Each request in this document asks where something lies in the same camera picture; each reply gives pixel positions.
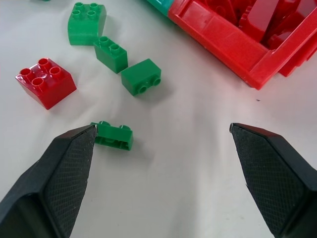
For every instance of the green plastic bin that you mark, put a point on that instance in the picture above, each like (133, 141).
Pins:
(161, 5)

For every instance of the green flat two-stud brick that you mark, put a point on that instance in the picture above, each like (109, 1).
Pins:
(115, 136)

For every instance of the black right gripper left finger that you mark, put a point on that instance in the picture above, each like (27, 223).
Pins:
(57, 178)

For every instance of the red plastic bin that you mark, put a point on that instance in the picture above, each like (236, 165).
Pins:
(237, 42)

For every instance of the red four-stud toy brick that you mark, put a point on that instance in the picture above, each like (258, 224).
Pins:
(47, 83)

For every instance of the green curved four-stud brick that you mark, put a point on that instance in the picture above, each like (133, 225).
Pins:
(85, 24)

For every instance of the green two-stud toy brick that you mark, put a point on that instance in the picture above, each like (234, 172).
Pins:
(140, 77)
(111, 54)

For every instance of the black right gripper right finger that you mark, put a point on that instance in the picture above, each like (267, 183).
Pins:
(270, 178)

